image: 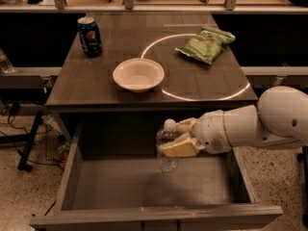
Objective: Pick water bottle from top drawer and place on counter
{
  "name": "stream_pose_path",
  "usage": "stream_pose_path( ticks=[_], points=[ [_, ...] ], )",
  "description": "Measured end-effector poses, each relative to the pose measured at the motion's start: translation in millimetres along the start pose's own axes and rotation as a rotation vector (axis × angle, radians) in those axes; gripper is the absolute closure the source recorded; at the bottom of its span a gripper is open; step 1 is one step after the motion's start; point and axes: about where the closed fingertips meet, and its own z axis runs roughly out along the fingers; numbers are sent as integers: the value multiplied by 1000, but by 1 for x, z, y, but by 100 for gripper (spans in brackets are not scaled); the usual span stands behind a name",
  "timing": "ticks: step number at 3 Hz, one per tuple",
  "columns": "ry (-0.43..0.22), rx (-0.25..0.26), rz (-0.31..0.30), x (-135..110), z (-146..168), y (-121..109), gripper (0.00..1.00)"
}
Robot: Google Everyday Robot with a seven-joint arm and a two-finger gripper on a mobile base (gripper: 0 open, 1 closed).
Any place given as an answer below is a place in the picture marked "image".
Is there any white paper bowl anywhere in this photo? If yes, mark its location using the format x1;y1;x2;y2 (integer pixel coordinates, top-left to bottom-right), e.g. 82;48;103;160
113;58;165;93

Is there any open grey top drawer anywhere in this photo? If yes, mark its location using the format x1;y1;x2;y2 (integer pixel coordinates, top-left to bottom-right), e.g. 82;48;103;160
30;114;282;231

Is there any green chip bag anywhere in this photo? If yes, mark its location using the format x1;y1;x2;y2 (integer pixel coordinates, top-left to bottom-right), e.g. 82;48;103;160
175;25;236;64

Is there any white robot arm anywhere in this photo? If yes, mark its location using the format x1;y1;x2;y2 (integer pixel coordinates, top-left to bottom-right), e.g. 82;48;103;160
158;86;308;157

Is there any grey wooden cabinet counter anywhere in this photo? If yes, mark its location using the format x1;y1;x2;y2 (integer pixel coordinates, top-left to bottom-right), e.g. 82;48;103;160
44;11;259;142

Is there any clear plastic water bottle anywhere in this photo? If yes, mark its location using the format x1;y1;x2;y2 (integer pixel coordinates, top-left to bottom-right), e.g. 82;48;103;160
156;119;179;173

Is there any black stand leg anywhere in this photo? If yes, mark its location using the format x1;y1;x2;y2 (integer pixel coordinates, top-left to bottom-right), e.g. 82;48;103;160
0;111;42;172

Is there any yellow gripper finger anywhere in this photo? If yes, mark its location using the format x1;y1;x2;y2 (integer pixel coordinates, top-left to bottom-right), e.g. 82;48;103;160
159;133;205;158
175;117;197;134

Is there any metal railing frame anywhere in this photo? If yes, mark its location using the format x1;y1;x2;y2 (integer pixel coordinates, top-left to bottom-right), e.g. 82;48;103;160
0;0;308;15

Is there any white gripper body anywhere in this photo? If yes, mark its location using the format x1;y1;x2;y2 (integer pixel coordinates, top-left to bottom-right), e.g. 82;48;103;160
192;110;232;154

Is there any blue soda can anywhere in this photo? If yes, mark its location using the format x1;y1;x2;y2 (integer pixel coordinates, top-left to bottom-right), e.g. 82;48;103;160
77;16;102;57

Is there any black stand at right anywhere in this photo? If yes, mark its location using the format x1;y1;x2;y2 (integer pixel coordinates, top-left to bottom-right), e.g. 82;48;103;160
296;146;308;228

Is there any wire mesh basket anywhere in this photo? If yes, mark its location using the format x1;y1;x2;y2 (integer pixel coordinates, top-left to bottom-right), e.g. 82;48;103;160
45;125;61;162

